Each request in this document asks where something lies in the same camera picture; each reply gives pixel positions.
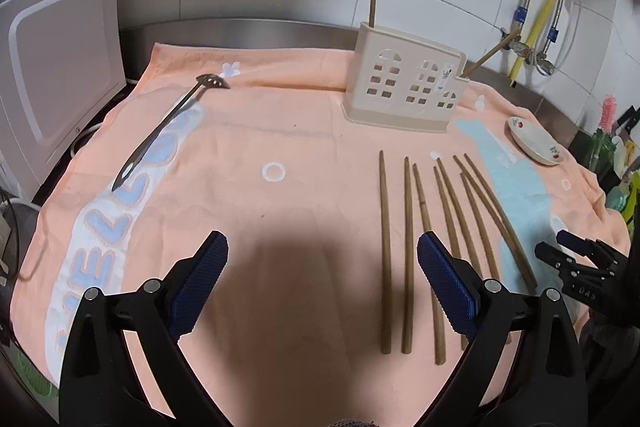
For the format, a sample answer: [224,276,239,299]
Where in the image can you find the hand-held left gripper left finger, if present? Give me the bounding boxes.
[59,230,230,427]

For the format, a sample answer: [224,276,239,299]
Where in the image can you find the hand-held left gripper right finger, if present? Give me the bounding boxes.
[417,231,586,427]

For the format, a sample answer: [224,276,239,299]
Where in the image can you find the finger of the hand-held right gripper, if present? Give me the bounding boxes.
[534,243,613,305]
[556,229,628,268]

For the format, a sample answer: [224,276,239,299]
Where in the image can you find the group of wooden chopsticks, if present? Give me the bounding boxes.
[377,150,540,365]

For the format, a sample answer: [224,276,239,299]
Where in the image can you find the beige plastic utensil holder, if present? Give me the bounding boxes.
[342,22,468,134]

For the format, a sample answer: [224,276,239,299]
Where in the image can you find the green detergent bottle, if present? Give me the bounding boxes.
[606,169,640,225]

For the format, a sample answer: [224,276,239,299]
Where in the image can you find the white dish with cherry print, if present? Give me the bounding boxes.
[507,116,569,166]

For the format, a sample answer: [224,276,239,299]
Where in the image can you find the pink bottle brush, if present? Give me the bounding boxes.
[599,95,620,135]

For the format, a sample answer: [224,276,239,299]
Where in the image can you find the orange printed towel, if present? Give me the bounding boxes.
[10,41,631,427]

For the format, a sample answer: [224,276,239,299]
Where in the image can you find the brass water valve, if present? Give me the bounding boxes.
[500,26,533,58]
[534,49,557,78]

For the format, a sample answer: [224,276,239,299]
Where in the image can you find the metal spoon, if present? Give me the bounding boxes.
[111,74,232,194]

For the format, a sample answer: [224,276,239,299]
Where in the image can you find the white microwave oven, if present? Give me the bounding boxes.
[0,0,127,195]

